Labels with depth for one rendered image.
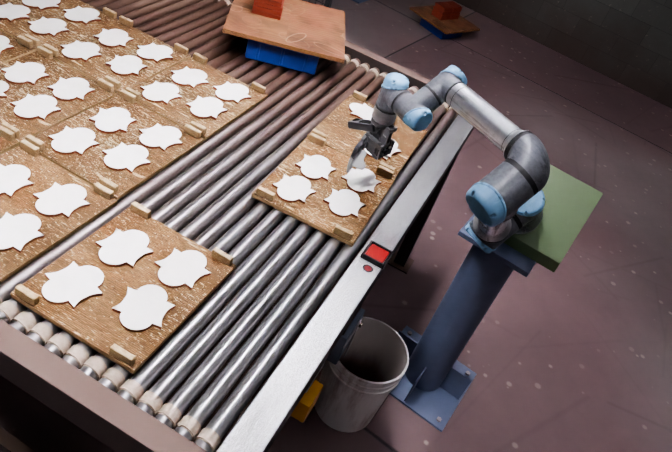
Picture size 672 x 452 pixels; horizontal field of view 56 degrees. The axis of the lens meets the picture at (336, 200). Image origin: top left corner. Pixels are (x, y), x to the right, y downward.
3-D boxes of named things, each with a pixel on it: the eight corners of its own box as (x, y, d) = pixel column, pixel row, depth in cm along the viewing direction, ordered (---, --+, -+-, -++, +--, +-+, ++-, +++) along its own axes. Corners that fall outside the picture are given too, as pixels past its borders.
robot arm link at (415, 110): (440, 99, 178) (417, 78, 184) (409, 124, 178) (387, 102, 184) (445, 114, 185) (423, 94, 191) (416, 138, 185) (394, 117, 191)
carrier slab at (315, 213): (394, 182, 220) (395, 178, 219) (352, 247, 188) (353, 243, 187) (306, 140, 225) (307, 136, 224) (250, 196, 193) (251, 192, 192)
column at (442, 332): (475, 375, 284) (569, 238, 231) (441, 432, 256) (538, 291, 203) (405, 326, 296) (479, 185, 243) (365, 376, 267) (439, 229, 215)
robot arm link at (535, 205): (549, 208, 206) (555, 198, 193) (517, 234, 206) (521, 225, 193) (523, 181, 209) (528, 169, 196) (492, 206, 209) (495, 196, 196)
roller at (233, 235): (398, 87, 287) (401, 78, 284) (90, 393, 136) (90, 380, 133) (388, 83, 288) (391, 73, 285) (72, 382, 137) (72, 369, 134)
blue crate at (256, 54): (318, 44, 288) (323, 24, 282) (315, 76, 264) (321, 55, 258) (251, 27, 283) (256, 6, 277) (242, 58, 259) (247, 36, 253)
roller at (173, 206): (359, 69, 290) (362, 60, 287) (18, 347, 140) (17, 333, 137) (350, 65, 291) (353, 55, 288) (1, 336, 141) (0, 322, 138)
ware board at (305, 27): (344, 15, 296) (345, 11, 295) (343, 63, 257) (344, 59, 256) (239, -13, 288) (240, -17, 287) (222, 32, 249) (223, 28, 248)
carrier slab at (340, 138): (426, 133, 252) (428, 130, 251) (392, 181, 220) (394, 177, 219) (349, 97, 258) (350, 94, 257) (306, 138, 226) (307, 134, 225)
